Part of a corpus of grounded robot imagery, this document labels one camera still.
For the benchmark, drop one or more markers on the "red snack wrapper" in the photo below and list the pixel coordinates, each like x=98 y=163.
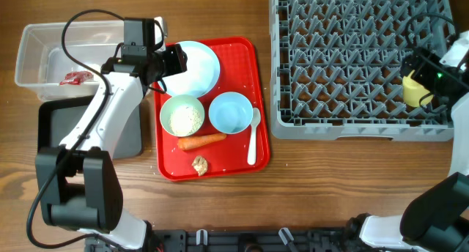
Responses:
x=77 y=78

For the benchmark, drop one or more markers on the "beige food lump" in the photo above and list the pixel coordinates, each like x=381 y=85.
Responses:
x=200 y=165

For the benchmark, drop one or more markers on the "clear plastic bin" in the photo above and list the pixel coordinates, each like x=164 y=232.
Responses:
x=41 y=63

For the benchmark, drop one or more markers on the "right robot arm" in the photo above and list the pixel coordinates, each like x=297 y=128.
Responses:
x=433 y=221

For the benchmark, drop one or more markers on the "black waste bin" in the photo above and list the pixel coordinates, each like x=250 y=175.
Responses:
x=58 y=117

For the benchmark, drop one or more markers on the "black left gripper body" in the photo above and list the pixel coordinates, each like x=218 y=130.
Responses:
x=169 y=62

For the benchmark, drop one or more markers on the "orange carrot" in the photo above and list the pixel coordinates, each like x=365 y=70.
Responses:
x=194 y=142

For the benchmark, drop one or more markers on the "red plastic tray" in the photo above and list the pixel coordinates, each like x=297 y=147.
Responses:
x=239 y=73

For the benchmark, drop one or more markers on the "green bowl with rice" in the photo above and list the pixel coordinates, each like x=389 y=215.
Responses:
x=182 y=115

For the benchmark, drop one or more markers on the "yellow plastic cup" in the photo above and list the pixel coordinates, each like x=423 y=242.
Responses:
x=414 y=94

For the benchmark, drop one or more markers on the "light blue bowl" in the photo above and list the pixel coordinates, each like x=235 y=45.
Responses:
x=230 y=113

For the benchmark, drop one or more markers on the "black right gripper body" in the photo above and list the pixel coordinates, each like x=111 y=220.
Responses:
x=422 y=67

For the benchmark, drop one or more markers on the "white plastic spoon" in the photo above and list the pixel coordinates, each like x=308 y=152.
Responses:
x=251 y=158

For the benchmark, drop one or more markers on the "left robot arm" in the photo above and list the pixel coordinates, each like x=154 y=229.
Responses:
x=78 y=186

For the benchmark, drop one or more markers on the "light blue plate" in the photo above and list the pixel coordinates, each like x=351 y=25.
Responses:
x=202 y=74

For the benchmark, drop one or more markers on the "grey dishwasher rack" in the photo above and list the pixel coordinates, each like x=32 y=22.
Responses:
x=336 y=68

